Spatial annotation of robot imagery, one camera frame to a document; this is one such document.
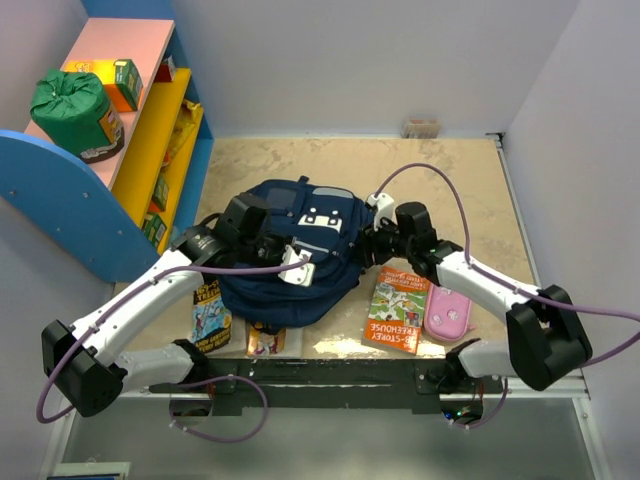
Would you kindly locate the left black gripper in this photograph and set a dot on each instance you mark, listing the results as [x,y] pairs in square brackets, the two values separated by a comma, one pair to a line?
[283,241]

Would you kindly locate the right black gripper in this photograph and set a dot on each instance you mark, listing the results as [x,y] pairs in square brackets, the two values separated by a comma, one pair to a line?
[368,243]

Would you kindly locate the navy blue school backpack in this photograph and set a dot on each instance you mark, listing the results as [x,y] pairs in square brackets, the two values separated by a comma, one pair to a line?
[324,223]

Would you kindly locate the pink pencil case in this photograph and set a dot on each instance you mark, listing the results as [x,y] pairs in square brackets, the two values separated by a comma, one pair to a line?
[447,316]

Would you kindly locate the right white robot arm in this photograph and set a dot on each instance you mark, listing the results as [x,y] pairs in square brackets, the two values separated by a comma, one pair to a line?
[545,337]

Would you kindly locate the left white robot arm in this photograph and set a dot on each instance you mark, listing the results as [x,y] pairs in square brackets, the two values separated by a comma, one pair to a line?
[87,360]

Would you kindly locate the yellow snack bag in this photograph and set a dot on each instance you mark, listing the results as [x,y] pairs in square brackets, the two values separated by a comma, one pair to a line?
[184,125]

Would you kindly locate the orange 78-storey treehouse book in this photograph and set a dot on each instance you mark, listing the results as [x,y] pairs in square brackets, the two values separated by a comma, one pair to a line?
[397,311]

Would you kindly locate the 169-storey treehouse book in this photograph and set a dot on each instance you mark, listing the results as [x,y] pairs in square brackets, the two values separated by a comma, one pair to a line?
[211,319]

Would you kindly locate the Roald Dahl Charlie book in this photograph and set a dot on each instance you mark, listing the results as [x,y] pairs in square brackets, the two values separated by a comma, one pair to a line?
[272,343]

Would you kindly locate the green box on lower shelf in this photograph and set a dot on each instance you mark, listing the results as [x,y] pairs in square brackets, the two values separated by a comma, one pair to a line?
[159,195]

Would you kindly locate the blue pink yellow shelf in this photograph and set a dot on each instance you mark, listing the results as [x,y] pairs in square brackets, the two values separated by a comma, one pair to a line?
[114,194]

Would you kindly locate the small box on yellow shelf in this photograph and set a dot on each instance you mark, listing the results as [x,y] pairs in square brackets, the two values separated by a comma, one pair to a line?
[166,71]

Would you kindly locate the yellow green carton box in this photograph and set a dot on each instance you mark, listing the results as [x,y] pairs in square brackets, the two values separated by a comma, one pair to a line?
[120,78]

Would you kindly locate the green wrapped round package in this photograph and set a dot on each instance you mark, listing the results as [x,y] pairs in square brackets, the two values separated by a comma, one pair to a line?
[76,113]

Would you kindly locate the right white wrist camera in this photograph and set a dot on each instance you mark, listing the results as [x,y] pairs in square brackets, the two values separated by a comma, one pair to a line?
[383,206]

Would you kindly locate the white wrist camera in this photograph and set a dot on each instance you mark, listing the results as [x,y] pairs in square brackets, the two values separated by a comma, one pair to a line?
[383,206]
[298,266]

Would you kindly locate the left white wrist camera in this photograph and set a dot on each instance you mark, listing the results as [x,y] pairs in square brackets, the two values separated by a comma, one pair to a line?
[298,266]

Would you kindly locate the small box at back wall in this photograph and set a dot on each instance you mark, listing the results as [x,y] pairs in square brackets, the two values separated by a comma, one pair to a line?
[420,129]

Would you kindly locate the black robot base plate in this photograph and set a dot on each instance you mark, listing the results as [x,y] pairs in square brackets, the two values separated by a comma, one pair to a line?
[404,384]

